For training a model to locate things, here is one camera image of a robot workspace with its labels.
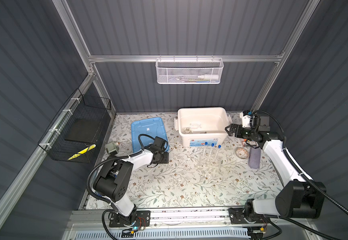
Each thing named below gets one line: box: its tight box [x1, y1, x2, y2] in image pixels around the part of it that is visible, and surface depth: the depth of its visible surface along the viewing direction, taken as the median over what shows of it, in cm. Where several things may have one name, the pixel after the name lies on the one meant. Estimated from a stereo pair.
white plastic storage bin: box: [174, 107, 232, 147], surface depth 102 cm
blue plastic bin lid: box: [131, 117, 170, 153], surface depth 113 cm
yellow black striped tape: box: [67, 144, 97, 161], surface depth 68 cm
